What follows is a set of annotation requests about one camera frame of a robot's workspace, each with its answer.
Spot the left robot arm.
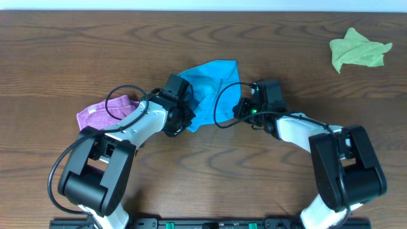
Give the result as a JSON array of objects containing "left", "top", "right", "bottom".
[{"left": 57, "top": 91, "right": 195, "bottom": 228}]

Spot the folded purple cloth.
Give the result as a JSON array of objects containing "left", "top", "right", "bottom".
[{"left": 76, "top": 95, "right": 139, "bottom": 130}]

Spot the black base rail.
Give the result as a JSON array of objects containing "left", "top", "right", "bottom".
[{"left": 49, "top": 218, "right": 371, "bottom": 229}]

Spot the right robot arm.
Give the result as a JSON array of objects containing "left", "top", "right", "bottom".
[{"left": 233, "top": 92, "right": 387, "bottom": 228}]

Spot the crumpled green cloth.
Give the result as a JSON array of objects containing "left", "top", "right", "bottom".
[{"left": 329, "top": 27, "right": 392, "bottom": 73}]

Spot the right black cable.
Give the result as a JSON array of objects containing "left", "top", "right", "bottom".
[{"left": 213, "top": 81, "right": 352, "bottom": 228}]

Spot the blue microfiber cloth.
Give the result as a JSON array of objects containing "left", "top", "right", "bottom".
[{"left": 178, "top": 60, "right": 241, "bottom": 132}]

